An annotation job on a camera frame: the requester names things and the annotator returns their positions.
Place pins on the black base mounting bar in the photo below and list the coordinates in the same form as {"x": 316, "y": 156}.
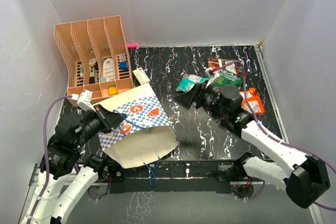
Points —
{"x": 179, "y": 176}

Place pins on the brown kettle chips bag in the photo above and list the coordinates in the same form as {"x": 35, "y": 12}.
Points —
{"x": 240, "y": 72}

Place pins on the white tube in organizer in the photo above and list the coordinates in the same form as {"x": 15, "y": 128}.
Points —
{"x": 81, "y": 71}

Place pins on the green snack bag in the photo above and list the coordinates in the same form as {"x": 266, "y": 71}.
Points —
{"x": 227, "y": 78}

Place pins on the yellow object in organizer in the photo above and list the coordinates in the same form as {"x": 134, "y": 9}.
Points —
{"x": 112, "y": 90}

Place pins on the small white red box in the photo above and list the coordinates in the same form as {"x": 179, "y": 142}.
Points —
{"x": 141, "y": 76}

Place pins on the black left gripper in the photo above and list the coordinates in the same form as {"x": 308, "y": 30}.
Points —
{"x": 110, "y": 119}

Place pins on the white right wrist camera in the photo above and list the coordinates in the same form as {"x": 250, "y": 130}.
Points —
{"x": 213, "y": 74}

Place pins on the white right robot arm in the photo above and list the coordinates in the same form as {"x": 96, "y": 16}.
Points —
{"x": 303, "y": 176}

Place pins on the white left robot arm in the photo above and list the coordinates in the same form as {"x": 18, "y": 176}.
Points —
{"x": 49, "y": 203}

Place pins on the blue item in organizer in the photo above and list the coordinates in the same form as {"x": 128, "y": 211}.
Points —
{"x": 124, "y": 65}

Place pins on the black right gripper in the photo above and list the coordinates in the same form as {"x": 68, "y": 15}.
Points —
{"x": 197, "y": 94}

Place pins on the teal foxs candy bag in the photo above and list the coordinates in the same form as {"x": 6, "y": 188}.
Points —
{"x": 189, "y": 81}

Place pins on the blue checkered paper bag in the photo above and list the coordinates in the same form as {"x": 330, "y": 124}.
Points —
{"x": 145, "y": 135}

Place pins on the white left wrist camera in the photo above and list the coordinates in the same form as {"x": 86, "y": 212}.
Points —
{"x": 83, "y": 100}

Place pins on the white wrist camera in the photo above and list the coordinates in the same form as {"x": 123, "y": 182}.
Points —
{"x": 83, "y": 100}
{"x": 213, "y": 74}

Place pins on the orange plastic file organizer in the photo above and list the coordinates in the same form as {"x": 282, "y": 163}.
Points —
{"x": 89, "y": 43}

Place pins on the orange snack packet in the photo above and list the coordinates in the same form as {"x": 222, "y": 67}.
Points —
{"x": 254, "y": 101}

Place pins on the white label bottle in organizer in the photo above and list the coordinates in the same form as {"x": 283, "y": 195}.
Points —
{"x": 108, "y": 69}

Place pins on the red doritos bag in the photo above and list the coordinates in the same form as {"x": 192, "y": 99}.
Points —
{"x": 212, "y": 62}

